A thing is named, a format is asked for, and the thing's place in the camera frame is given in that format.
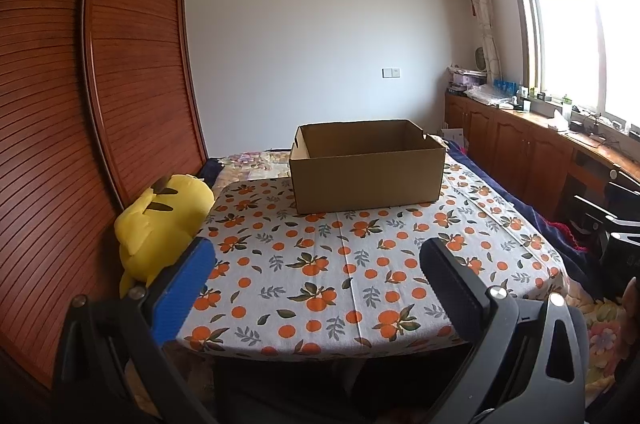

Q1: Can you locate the floral bed sheet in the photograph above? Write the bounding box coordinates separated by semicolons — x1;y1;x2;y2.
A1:
215;151;293;182

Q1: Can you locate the brown cardboard box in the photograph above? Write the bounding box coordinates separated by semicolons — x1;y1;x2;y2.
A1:
288;120;447;215

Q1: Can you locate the wooden slatted wardrobe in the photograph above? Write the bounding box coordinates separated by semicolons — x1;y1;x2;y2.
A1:
0;0;208;390

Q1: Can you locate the floral quilt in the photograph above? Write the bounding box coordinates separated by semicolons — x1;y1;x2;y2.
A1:
562;284;640;400

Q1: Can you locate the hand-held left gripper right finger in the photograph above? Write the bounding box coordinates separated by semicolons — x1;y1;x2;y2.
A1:
419;238;593;424

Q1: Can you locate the patterned beige curtain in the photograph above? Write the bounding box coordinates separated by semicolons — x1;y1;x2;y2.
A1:
454;0;502;82

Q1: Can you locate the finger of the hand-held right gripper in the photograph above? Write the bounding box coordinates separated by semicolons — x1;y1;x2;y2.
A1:
604;181;640;215
572;195;640;235

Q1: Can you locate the dark blue blanket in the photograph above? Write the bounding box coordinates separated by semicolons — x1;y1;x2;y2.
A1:
445;139;601;259

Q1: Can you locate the wood framed window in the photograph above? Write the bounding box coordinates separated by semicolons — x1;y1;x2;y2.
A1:
500;0;640;135

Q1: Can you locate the clear plastic bag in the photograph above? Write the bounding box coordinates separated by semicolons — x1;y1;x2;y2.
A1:
465;82;516;109

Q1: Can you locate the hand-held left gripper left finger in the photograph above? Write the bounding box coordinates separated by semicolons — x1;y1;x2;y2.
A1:
52;236;217;424

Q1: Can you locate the yellow plush toy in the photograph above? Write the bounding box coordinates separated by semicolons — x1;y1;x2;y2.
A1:
114;174;216;299

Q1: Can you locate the orange fruit print tablecloth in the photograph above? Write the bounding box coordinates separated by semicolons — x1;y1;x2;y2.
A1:
180;151;568;362

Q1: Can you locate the long wooden cabinet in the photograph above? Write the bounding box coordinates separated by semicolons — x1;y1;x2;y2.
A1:
444;91;640;225

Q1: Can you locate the purple box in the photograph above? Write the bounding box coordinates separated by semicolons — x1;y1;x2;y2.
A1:
447;71;486;93

